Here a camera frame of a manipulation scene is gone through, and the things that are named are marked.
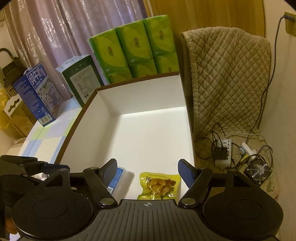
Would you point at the yellow plastic bag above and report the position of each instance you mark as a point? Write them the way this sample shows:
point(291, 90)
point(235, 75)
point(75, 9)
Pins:
point(5, 123)

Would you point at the blue clear plastic box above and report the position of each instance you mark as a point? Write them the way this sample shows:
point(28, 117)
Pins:
point(115, 182)

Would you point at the pink curtain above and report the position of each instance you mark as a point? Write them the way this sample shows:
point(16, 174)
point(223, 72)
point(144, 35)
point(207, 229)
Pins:
point(51, 32)

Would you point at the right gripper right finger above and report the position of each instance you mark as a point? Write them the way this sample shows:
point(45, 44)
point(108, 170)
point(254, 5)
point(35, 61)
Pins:
point(197, 181)

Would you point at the wall power socket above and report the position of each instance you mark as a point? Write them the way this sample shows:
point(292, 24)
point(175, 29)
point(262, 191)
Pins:
point(290, 25)

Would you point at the quilted beige covered chair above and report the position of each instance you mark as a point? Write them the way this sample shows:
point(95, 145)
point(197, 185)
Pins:
point(226, 73)

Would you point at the person's left hand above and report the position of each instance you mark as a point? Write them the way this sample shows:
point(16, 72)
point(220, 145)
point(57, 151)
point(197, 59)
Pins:
point(9, 226)

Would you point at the yellow snack pouch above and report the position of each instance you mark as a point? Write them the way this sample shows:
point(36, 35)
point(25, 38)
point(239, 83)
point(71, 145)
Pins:
point(159, 186)

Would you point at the cardboard box with handle cutout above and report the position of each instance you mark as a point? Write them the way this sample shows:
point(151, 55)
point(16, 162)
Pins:
point(19, 115)

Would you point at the white power strip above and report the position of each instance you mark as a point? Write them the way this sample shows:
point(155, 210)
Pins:
point(222, 153)

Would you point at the green tissue pack bundle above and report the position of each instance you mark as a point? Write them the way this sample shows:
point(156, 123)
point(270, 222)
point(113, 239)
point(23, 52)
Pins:
point(135, 50)

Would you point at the small black fan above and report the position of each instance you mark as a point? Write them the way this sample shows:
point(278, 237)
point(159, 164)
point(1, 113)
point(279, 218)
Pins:
point(258, 170)

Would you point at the plaid bed sheet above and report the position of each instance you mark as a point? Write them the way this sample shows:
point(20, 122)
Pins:
point(45, 143)

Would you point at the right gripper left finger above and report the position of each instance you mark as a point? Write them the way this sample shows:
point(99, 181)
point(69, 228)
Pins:
point(98, 179)

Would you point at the brown cardboard shoe box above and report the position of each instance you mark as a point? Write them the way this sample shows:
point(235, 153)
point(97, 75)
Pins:
point(143, 124)

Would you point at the green cow milk box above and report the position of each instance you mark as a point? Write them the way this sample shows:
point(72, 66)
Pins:
point(82, 77)

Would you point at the blue milk carton box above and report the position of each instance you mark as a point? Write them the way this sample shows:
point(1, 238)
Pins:
point(39, 94)

